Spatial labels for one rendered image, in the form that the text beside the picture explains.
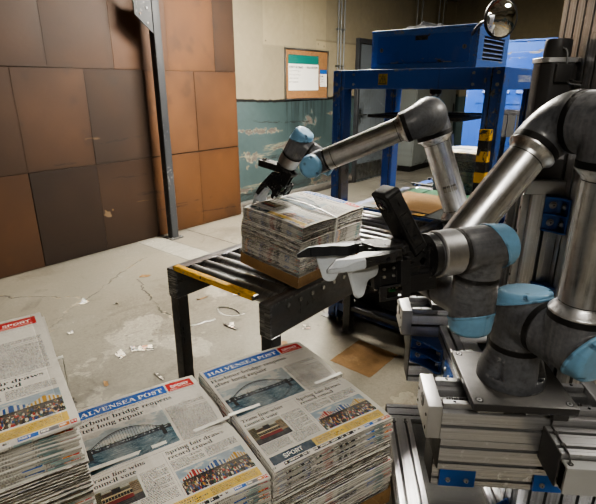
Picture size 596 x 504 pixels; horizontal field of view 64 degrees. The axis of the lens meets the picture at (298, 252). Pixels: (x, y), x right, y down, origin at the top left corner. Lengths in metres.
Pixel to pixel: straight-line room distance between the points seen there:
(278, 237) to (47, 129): 3.11
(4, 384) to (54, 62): 3.86
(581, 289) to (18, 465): 0.93
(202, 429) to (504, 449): 0.72
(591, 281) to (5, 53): 4.08
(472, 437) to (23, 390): 0.94
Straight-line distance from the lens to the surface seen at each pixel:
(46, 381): 0.80
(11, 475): 0.73
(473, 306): 0.84
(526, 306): 1.12
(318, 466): 0.98
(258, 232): 1.70
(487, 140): 2.44
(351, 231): 1.82
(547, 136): 1.02
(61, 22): 4.59
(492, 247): 0.81
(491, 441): 1.28
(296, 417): 1.03
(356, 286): 0.66
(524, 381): 1.20
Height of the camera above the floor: 1.47
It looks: 19 degrees down
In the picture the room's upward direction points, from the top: straight up
